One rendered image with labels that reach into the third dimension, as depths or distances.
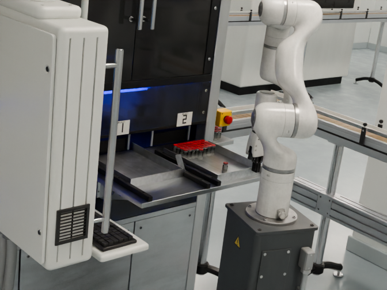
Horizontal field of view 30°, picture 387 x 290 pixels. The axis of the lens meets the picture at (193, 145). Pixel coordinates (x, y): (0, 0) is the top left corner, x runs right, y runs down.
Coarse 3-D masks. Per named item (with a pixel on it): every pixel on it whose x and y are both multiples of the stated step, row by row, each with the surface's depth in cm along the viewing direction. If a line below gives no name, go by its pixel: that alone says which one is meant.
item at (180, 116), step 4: (188, 112) 314; (180, 116) 312; (184, 116) 313; (188, 116) 315; (180, 120) 312; (184, 120) 314; (188, 120) 316; (180, 124) 313; (184, 124) 315; (188, 124) 316
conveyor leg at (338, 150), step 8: (336, 144) 368; (336, 152) 371; (336, 160) 372; (336, 168) 373; (336, 176) 375; (328, 184) 377; (336, 184) 377; (328, 192) 378; (320, 224) 385; (328, 224) 384; (320, 232) 386; (320, 240) 387; (320, 248) 388; (320, 256) 389; (320, 264) 391
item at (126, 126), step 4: (124, 120) 292; (128, 120) 293; (120, 124) 291; (124, 124) 292; (128, 124) 294; (120, 128) 292; (124, 128) 293; (128, 128) 294; (120, 132) 292; (124, 132) 294; (128, 132) 295
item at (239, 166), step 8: (216, 144) 320; (168, 152) 305; (216, 152) 319; (224, 152) 316; (232, 152) 312; (184, 160) 297; (192, 160) 306; (200, 160) 307; (208, 160) 308; (216, 160) 309; (224, 160) 310; (232, 160) 312; (240, 160) 309; (248, 160) 306; (200, 168) 290; (208, 168) 299; (216, 168) 300; (232, 168) 302; (240, 168) 303; (248, 168) 294; (216, 176) 284; (224, 176) 286; (232, 176) 289; (240, 176) 292
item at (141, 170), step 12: (132, 144) 309; (120, 156) 301; (132, 156) 302; (144, 156) 303; (156, 156) 297; (120, 168) 287; (132, 168) 289; (144, 168) 290; (156, 168) 292; (168, 168) 292; (180, 168) 286; (132, 180) 269; (144, 180) 273; (156, 180) 278
